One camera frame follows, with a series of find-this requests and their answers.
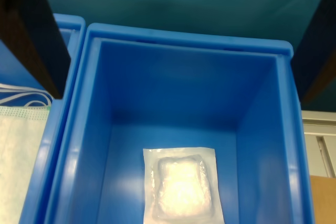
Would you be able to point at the white cotton packet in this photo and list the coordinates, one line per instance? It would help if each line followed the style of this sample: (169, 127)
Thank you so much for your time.
(183, 187)

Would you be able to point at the blue plastic storage bin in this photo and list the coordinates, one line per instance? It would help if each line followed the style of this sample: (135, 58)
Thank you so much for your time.
(67, 28)
(183, 90)

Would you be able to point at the white face mask pack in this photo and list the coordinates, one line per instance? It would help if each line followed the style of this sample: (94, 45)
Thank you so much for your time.
(15, 155)

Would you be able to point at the brown cardboard sheet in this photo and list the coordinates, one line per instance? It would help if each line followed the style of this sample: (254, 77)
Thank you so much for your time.
(324, 200)

